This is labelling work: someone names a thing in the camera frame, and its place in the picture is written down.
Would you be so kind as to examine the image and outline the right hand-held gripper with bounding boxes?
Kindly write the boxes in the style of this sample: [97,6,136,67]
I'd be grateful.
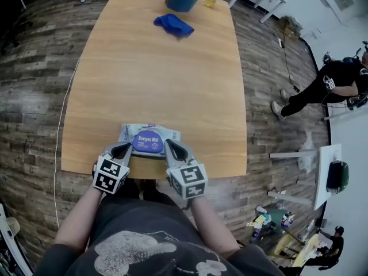
[163,139,208,200]

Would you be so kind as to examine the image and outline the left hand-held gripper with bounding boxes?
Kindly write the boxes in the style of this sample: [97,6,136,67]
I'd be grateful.
[92,141,134,195]

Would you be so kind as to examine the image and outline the wet wipe pack purple lid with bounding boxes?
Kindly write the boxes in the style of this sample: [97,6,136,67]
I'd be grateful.
[117,122,182,158]

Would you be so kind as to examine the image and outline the person's left forearm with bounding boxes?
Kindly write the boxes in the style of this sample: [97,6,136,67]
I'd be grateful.
[54,187,106,251]

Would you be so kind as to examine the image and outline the person's right forearm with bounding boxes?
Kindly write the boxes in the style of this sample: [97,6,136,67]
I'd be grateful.
[189,195,241,260]

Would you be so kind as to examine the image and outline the person's dark printed t-shirt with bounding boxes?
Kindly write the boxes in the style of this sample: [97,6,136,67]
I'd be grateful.
[33,195,284,276]

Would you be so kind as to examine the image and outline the pile of litter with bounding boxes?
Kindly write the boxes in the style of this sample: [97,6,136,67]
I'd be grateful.
[246,205,297,244]

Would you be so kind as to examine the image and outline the white crumpled plastic sheet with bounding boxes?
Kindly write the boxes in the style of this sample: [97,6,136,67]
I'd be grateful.
[297,128,316,174]

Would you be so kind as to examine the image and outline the blue cloth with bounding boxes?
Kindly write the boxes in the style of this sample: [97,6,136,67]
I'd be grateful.
[153,13,195,39]

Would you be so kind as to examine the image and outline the overturned white table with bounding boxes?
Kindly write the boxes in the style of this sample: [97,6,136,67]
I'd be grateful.
[267,143,343,211]

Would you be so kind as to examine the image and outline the round yellow table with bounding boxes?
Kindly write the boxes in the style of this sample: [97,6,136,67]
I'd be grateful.
[270,230,321,269]

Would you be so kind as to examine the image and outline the black office chair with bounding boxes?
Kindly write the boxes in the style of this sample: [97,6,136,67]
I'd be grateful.
[0,10,34,54]

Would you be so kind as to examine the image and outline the white floor cable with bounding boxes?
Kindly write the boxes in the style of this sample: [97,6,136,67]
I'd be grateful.
[53,59,80,229]

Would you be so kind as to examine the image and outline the black power cable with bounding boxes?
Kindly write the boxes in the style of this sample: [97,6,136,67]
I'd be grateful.
[280,24,301,93]

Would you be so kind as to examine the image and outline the cardboard boxes by wall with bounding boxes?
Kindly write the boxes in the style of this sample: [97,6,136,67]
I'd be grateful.
[278,15,304,40]

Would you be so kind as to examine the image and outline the grey wall notice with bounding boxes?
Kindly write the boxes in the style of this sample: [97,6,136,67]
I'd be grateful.
[333,0,354,12]

